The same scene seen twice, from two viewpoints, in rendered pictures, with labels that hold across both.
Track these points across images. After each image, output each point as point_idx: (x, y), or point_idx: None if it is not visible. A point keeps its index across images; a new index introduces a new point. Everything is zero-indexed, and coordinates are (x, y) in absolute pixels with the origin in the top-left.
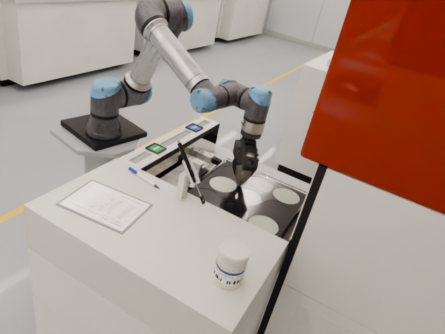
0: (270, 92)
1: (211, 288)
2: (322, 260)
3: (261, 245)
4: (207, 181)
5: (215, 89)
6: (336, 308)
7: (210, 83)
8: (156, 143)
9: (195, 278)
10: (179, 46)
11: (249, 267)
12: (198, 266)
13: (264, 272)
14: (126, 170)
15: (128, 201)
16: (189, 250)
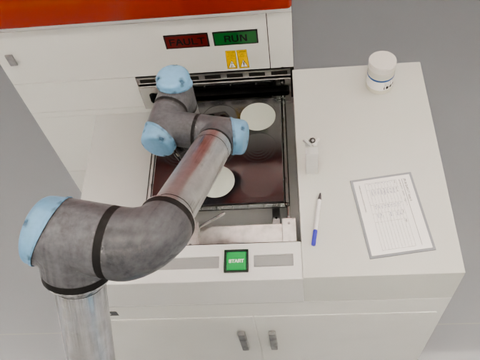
0: (173, 64)
1: (398, 88)
2: None
3: (317, 83)
4: (225, 197)
5: (216, 119)
6: None
7: (211, 125)
8: (224, 268)
9: (399, 101)
10: (191, 164)
11: (352, 78)
12: (386, 106)
13: (347, 69)
14: (318, 246)
15: (366, 201)
16: (376, 121)
